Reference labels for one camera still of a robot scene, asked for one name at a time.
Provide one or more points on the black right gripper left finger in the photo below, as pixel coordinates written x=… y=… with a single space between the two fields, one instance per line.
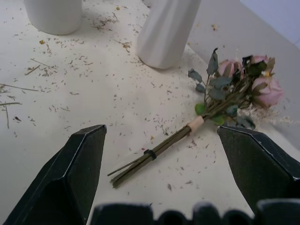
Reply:
x=63 y=173

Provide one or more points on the white ribbed ceramic vase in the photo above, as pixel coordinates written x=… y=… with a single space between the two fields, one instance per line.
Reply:
x=164 y=35

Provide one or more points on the white round ceramic vase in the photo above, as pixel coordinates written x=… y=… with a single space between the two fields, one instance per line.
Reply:
x=55 y=16

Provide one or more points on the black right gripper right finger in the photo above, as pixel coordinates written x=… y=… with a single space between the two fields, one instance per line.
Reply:
x=257 y=168

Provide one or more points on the pink dried rose bouquet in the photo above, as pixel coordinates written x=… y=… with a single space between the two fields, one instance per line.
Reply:
x=225 y=98

